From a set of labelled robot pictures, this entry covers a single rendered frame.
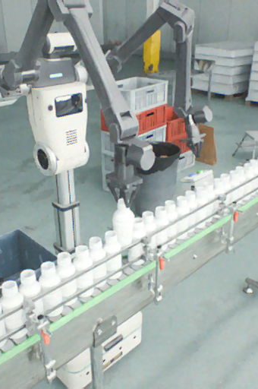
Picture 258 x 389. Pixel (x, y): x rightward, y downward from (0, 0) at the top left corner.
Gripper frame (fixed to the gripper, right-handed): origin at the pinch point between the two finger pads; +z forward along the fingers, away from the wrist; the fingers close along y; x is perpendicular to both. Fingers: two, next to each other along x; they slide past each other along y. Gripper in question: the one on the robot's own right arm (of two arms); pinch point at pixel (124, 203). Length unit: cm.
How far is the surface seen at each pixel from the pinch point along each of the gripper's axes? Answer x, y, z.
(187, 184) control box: 55, -16, 17
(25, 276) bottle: -35.5, -1.9, 10.5
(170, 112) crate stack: 295, -224, 66
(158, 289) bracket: 5.5, 11.3, 30.9
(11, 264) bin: -15, -56, 46
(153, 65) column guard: 770, -682, 107
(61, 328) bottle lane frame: -30.4, 5.6, 27.9
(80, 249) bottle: -17.0, -0.9, 9.9
